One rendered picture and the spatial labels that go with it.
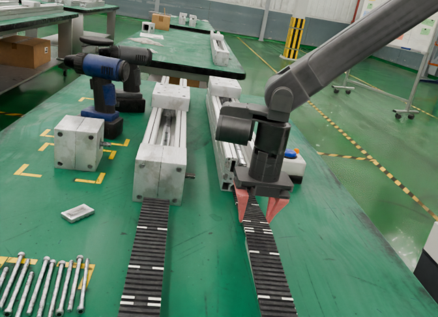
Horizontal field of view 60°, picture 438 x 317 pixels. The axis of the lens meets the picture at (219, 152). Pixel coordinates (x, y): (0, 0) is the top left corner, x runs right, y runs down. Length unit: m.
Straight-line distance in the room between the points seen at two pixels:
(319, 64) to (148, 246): 0.39
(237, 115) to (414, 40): 5.78
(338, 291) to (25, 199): 0.59
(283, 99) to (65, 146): 0.51
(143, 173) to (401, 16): 0.52
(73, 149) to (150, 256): 0.38
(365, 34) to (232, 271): 0.43
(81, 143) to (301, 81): 0.50
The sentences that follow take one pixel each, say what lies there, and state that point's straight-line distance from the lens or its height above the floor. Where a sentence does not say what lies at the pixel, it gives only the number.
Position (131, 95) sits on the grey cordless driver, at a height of 0.84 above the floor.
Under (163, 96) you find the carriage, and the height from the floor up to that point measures 0.90.
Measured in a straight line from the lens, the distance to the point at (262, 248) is 0.66.
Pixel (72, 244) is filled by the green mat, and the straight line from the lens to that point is 0.68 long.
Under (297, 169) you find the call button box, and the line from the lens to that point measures 0.99.
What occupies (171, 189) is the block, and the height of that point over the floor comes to 0.82.
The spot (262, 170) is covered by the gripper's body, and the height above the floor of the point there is 0.92.
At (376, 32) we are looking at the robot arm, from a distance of 0.65.
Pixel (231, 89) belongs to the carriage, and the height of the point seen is 0.90.
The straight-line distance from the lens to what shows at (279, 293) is 0.58.
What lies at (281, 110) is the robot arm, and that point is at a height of 1.04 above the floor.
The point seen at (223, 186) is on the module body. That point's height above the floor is 0.78.
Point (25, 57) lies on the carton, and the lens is 4.56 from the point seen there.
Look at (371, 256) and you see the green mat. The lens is 0.81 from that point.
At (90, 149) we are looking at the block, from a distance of 0.89.
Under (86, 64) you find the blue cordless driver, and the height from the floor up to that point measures 0.97.
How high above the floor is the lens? 1.18
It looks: 21 degrees down
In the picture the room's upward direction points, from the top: 10 degrees clockwise
